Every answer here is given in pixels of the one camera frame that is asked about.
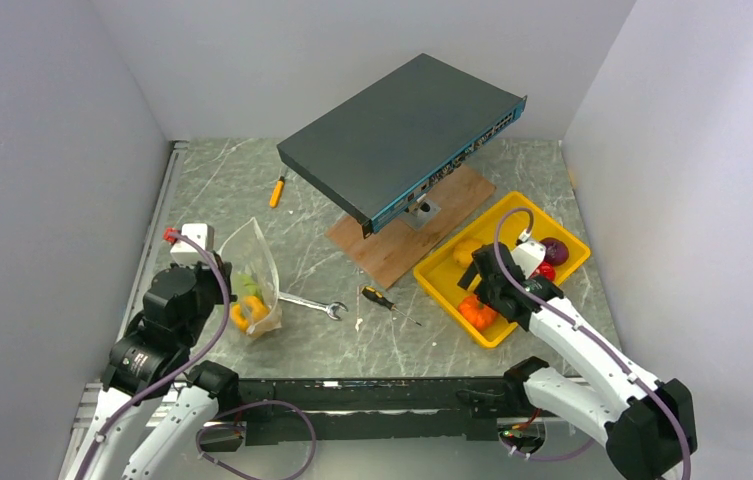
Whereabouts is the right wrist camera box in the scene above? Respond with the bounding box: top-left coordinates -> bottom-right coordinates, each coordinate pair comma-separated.
511,239 -> 546,278

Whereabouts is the silver wrench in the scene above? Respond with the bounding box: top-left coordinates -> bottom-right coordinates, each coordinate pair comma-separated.
278,292 -> 349,320

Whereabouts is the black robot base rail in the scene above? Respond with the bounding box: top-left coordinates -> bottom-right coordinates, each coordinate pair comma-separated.
170,374 -> 569,455

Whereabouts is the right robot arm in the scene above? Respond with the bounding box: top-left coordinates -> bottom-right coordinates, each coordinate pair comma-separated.
458,242 -> 697,479

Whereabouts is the clear polka dot zip bag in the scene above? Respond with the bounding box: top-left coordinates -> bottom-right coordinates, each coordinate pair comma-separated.
221,217 -> 282,339

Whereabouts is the black yellow screwdriver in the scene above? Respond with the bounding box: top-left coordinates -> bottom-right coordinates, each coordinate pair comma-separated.
361,285 -> 421,326

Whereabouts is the wooden base board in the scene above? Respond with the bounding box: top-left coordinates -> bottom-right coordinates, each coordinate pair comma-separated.
326,166 -> 496,288

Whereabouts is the yellow bell pepper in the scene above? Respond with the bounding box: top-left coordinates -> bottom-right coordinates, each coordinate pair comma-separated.
229,295 -> 270,333

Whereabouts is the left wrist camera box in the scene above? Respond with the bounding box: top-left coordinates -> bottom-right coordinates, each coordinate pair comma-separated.
163,223 -> 215,266

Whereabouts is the metal stand post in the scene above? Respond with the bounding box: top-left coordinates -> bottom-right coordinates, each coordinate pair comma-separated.
399,194 -> 441,231

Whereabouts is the tan potato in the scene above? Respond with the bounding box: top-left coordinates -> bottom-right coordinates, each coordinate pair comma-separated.
452,238 -> 484,269

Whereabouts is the dark network switch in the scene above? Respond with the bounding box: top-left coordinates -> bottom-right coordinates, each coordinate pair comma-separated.
277,53 -> 527,237

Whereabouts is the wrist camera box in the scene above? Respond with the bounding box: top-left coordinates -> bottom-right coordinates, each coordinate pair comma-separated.
511,239 -> 546,278
163,223 -> 215,266

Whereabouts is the purple onion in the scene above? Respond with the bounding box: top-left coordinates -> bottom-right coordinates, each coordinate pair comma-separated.
540,237 -> 570,267

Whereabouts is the small orange pumpkin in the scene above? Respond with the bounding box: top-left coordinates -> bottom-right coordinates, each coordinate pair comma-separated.
457,295 -> 499,331

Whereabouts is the red bell pepper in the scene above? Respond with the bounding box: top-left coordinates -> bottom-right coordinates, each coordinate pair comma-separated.
533,261 -> 556,282

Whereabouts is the yellow plastic tray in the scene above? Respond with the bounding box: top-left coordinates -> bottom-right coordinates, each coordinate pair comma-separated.
412,190 -> 593,350

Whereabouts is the green cabbage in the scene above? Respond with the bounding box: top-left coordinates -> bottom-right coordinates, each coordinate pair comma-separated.
235,273 -> 263,300

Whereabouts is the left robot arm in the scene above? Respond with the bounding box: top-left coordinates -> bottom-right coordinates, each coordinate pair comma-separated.
66,256 -> 240,479

